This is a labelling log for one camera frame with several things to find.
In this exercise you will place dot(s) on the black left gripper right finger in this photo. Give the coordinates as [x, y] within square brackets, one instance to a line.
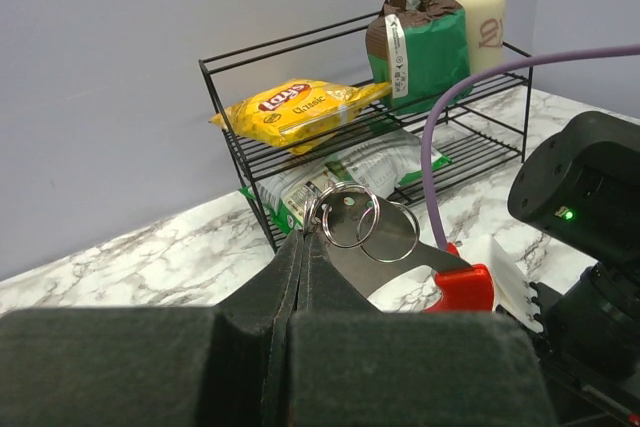
[318, 287]

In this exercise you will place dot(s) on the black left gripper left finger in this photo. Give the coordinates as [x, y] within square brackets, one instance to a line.
[261, 308]

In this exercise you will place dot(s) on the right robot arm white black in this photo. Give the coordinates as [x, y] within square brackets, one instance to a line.
[581, 187]

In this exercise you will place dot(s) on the green white snack packet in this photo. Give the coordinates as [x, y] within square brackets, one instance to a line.
[381, 164]

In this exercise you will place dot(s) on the yellow Lays chips bag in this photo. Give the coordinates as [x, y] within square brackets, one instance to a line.
[299, 114]

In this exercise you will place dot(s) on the green brown coffee bag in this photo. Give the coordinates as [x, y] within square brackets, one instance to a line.
[420, 48]

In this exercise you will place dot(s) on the cream pump lotion bottle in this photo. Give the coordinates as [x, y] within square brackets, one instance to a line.
[484, 32]

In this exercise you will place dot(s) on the black wire rack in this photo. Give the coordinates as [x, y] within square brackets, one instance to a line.
[487, 143]

